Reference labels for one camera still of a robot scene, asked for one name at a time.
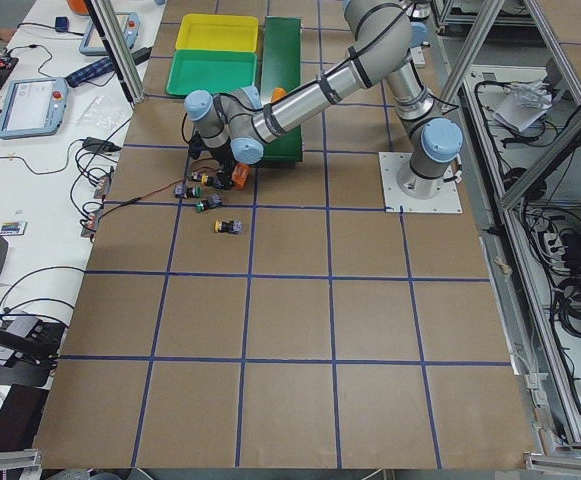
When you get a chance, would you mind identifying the red black power cable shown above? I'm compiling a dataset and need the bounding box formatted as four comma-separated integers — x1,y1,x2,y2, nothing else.
94,164,221,221

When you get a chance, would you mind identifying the far teach pendant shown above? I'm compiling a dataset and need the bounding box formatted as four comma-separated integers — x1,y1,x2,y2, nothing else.
79,11,141,56

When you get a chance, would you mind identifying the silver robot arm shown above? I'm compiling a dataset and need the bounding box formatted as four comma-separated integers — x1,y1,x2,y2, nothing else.
406,0,432,48
184,1,463,199

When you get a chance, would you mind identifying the green push button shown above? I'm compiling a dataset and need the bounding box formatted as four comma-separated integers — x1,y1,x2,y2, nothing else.
174,183,202,199
195,194,223,213

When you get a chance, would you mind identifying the orange cylinder with 4680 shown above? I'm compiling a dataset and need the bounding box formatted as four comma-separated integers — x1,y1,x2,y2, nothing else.
231,163,250,190

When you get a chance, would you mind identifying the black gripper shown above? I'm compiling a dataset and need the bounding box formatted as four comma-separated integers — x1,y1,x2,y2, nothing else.
189,132,236,173

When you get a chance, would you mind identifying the yellow plastic tray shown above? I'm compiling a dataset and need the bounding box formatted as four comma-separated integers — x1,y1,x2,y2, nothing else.
175,13,259,52

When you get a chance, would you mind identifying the plain orange cylinder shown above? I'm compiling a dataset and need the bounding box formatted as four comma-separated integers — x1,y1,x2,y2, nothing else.
270,87,287,103

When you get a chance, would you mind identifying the green plastic tray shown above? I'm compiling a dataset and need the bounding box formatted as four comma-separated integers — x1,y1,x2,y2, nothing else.
165,49,258,97

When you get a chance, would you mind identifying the green conveyor belt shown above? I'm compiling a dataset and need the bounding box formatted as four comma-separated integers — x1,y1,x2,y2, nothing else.
259,16,303,169

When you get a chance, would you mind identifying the folded plaid umbrella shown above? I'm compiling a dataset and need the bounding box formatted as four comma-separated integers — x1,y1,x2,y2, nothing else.
65,57,114,88

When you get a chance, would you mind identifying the teach pendant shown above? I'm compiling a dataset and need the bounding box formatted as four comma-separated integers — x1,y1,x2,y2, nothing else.
0,77,68,140
79,11,141,56

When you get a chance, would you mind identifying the near teach pendant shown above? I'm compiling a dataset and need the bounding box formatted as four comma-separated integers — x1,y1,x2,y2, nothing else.
0,77,68,140

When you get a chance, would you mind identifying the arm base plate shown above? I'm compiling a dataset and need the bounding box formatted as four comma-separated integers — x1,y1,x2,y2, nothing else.
378,152,463,215

